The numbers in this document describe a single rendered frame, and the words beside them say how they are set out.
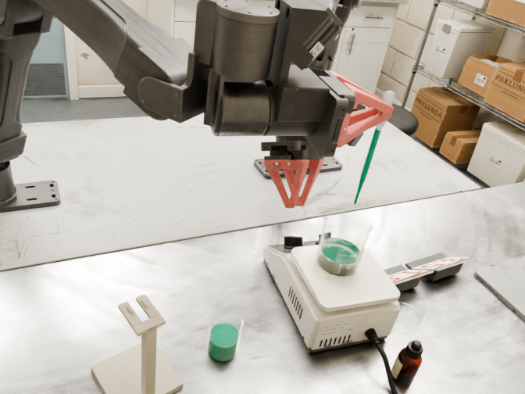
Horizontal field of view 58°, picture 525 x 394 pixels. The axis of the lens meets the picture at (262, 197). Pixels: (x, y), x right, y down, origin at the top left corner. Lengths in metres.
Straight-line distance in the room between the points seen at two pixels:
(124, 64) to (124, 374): 0.36
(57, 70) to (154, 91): 3.05
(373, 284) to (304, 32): 0.36
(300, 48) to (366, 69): 3.28
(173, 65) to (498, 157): 2.65
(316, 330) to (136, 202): 0.43
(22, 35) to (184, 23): 2.33
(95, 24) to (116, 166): 0.50
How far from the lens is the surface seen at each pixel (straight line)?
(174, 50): 0.52
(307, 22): 0.46
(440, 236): 0.98
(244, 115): 0.46
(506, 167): 3.00
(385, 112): 0.55
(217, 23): 0.44
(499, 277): 0.93
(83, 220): 0.86
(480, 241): 1.02
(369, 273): 0.68
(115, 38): 0.52
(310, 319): 0.64
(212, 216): 0.87
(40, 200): 0.90
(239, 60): 0.44
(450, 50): 3.23
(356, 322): 0.66
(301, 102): 0.47
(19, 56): 0.71
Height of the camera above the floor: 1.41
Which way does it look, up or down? 33 degrees down
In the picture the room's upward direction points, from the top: 10 degrees clockwise
